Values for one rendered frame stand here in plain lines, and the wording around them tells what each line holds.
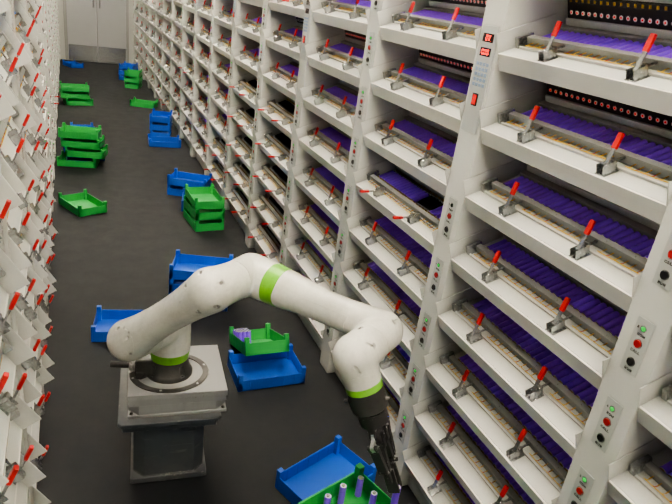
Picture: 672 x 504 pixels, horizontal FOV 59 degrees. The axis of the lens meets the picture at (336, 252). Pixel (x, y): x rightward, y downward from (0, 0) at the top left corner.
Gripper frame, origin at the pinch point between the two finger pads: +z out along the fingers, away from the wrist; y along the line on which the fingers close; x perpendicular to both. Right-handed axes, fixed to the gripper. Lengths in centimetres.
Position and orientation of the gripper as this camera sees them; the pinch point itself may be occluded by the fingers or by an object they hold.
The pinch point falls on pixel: (392, 477)
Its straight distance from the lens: 160.6
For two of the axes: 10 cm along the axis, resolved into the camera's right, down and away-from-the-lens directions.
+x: 9.1, -1.6, -3.9
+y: -3.2, 3.4, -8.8
